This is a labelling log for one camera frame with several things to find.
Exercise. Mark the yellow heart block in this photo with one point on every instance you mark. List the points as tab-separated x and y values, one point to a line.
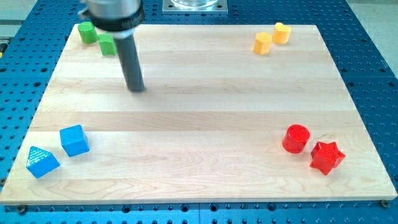
281	33

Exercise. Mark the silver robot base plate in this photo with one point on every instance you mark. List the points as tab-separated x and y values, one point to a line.
195	6

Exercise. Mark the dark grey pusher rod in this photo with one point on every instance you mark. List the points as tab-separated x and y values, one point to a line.
130	65

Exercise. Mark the green cylinder block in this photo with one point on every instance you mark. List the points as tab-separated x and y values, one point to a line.
87	32

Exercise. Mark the red star block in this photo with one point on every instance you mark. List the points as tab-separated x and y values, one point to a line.
326	156

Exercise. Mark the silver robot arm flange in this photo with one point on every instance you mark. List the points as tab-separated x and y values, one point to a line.
117	17

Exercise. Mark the light wooden board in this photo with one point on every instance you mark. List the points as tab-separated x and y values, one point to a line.
207	128

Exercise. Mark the red cylinder block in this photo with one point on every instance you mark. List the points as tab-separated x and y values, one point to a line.
295	138

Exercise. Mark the blue cube block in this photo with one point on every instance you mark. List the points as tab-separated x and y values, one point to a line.
74	140

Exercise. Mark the blue triangle block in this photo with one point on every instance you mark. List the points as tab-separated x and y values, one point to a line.
40	162

